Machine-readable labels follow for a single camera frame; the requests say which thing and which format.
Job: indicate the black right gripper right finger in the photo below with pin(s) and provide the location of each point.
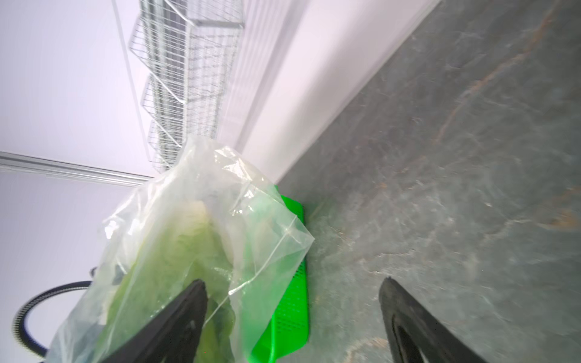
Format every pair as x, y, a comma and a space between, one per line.
414, 334

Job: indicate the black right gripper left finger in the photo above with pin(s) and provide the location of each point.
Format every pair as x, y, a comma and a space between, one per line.
171, 336

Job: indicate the cabbage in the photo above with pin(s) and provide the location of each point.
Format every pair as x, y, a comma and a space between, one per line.
187, 247

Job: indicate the zip-top bag with label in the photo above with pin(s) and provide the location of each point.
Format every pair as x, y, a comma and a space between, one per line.
212, 217

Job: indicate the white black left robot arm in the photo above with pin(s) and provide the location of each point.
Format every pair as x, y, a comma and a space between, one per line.
36, 322

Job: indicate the green plastic perforated basket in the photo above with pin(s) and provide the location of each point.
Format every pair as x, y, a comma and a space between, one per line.
289, 328

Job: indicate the long white wire shelf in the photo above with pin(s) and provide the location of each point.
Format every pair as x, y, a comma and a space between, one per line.
189, 48

